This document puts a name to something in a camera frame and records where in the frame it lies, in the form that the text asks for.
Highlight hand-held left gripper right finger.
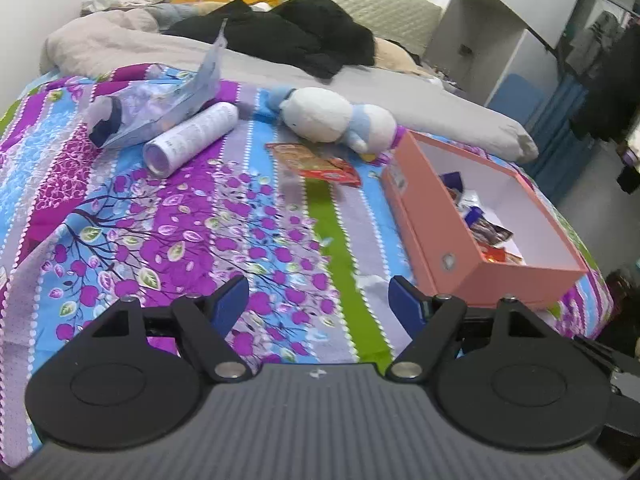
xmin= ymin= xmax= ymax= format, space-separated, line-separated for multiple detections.
xmin=387 ymin=275 xmax=566 ymax=386

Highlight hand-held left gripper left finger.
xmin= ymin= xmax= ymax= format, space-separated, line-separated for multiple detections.
xmin=75 ymin=275 xmax=251 ymax=386

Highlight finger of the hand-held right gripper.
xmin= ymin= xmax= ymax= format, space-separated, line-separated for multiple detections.
xmin=570 ymin=334 xmax=640 ymax=376

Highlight pink cardboard box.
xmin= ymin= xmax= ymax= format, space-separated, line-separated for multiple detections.
xmin=381 ymin=130 xmax=590 ymax=311

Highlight dark brown snack packet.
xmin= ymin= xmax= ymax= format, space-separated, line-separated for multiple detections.
xmin=470 ymin=217 xmax=515 ymax=246

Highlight silver blue-edged snack packet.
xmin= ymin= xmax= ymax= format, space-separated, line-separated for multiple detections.
xmin=457 ymin=190 xmax=488 ymax=226

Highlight orange-brown snack packet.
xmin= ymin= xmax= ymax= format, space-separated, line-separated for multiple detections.
xmin=265 ymin=141 xmax=362 ymax=188

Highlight dark red bag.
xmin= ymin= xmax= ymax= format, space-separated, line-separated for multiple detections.
xmin=602 ymin=267 xmax=640 ymax=356

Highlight floral printed bedsheet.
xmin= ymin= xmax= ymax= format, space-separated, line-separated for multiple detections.
xmin=0 ymin=62 xmax=613 ymax=453

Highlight white spray can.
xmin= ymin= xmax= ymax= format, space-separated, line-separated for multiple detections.
xmin=142 ymin=101 xmax=240 ymax=177

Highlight white and blue plush toy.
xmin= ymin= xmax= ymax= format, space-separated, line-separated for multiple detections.
xmin=267 ymin=86 xmax=398 ymax=155

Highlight clear plastic bag with purple toy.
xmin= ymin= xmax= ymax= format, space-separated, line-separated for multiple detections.
xmin=82 ymin=19 xmax=228 ymax=150

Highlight grey duvet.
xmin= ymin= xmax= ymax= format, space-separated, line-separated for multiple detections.
xmin=45 ymin=10 xmax=540 ymax=163

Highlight cluttered bedside table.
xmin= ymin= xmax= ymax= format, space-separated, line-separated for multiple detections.
xmin=422 ymin=57 xmax=481 ymax=93

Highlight blue curtain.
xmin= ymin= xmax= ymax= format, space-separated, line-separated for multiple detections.
xmin=525 ymin=72 xmax=588 ymax=181

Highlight blue board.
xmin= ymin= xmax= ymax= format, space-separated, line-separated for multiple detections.
xmin=487 ymin=72 xmax=548 ymax=123

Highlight beige pillow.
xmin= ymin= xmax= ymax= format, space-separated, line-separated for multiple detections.
xmin=372 ymin=37 xmax=426 ymax=72

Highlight dark hanging clothes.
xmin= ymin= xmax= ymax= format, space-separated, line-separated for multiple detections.
xmin=570 ymin=25 xmax=640 ymax=143

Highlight black jacket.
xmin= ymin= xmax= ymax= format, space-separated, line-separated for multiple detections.
xmin=162 ymin=0 xmax=376 ymax=80

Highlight grey-blue garment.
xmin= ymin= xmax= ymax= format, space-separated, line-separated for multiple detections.
xmin=147 ymin=2 xmax=201 ymax=28

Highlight beige quilted headboard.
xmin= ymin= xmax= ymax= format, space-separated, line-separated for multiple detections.
xmin=180 ymin=0 xmax=443 ymax=58

